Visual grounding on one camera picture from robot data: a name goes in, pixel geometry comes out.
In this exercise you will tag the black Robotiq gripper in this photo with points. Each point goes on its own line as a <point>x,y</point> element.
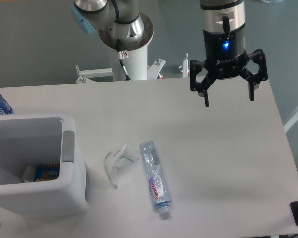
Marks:
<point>224,53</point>

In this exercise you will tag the crushed clear plastic bottle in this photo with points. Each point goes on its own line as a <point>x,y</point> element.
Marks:
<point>158,189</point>

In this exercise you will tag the white paper wrapper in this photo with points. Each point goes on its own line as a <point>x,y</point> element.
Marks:
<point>120,157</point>

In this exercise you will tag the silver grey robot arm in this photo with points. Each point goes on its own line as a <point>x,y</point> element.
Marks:
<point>124,29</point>

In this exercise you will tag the white trash can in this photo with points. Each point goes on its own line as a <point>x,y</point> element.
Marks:
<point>33,139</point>

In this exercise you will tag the white paper in bin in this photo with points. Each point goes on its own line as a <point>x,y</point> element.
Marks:
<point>29,174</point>

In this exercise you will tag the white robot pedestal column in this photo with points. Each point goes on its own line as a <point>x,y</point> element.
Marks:
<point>135,64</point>

